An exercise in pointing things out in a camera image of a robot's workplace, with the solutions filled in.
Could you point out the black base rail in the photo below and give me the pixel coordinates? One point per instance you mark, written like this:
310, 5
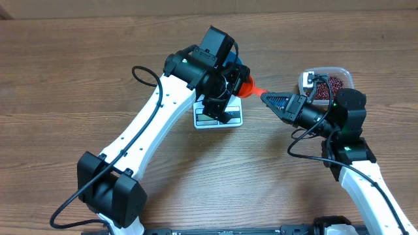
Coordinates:
320, 225

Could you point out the teal plastic bowl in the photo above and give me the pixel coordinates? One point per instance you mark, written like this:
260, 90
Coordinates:
231, 58

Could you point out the white digital kitchen scale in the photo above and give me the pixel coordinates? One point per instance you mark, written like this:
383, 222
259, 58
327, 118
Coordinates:
233, 108

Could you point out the red scoop with blue handle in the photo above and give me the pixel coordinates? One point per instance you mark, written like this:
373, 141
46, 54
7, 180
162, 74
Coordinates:
248, 89

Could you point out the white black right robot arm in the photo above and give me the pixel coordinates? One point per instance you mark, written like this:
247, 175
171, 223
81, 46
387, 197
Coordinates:
346, 153

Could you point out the red beans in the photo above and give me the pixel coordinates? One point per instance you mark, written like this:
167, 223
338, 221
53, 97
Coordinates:
322, 89

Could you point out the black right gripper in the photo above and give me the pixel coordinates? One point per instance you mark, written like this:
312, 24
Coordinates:
294, 107

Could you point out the clear plastic container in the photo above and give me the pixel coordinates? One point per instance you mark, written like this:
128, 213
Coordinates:
339, 72

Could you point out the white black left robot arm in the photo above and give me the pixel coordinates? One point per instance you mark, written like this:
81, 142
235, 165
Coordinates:
109, 182

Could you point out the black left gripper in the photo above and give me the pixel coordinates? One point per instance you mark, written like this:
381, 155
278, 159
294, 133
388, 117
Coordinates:
235, 72

